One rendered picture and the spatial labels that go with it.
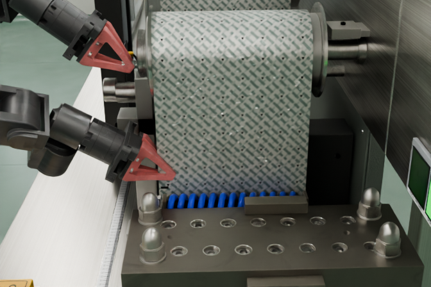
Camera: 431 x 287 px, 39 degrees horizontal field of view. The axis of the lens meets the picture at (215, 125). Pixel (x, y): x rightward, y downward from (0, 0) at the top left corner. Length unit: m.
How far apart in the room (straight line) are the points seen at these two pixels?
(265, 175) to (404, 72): 0.29
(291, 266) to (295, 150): 0.21
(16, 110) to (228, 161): 0.32
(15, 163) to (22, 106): 2.64
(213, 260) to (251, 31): 0.33
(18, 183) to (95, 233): 2.19
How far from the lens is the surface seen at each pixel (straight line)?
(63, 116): 0.91
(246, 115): 0.92
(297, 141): 0.94
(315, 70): 0.91
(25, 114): 0.89
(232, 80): 0.89
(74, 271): 1.05
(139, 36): 0.92
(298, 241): 0.87
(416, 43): 0.75
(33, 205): 1.26
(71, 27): 0.93
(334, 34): 0.93
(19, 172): 3.44
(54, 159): 0.96
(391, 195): 3.13
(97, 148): 0.92
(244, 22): 0.90
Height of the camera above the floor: 1.52
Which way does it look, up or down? 23 degrees down
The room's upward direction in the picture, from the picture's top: 1 degrees counter-clockwise
